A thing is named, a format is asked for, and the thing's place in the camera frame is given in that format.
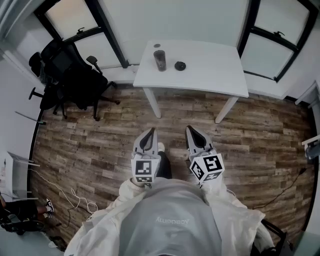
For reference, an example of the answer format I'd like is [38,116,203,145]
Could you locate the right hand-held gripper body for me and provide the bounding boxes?
[187,146,224,188]

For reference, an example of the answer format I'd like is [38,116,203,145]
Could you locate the black canister with gold drawing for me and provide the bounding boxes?
[153,49,168,73]

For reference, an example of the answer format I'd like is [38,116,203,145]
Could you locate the white side table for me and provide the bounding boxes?
[301,134,320,161]

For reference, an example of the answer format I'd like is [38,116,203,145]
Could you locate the black office chair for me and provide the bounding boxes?
[28,39,121,122]

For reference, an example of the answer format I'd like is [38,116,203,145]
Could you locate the person's right forearm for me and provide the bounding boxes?
[199,174,241,208]

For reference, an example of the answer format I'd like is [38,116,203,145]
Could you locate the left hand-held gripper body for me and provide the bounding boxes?
[130,149,161,187]

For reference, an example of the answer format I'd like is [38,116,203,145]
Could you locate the person's black trousers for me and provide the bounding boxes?
[155,149,173,180]

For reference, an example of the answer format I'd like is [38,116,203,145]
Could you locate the person's left forearm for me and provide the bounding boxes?
[106,176,154,216]

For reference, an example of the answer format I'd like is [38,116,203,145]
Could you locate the black-framed window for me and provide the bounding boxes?
[237,0,320,83]
[33,0,130,70]

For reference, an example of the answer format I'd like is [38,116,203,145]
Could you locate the white floor cable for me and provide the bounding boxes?
[29,168,99,215]

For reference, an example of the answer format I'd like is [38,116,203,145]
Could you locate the black floor cable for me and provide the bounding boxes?
[251,167,308,210]

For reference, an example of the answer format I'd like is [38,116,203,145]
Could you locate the person's grey shirt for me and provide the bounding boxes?
[117,178,223,256]

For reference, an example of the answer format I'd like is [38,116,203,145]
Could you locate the thin rod with green tip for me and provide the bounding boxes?
[14,111,47,125]

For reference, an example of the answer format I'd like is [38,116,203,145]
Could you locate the person's white jacket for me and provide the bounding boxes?
[63,174,276,256]

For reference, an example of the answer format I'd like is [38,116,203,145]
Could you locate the white side desk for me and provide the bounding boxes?
[294,79,320,109]

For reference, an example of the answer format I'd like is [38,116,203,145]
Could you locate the black chair frame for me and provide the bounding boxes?
[249,218,295,256]

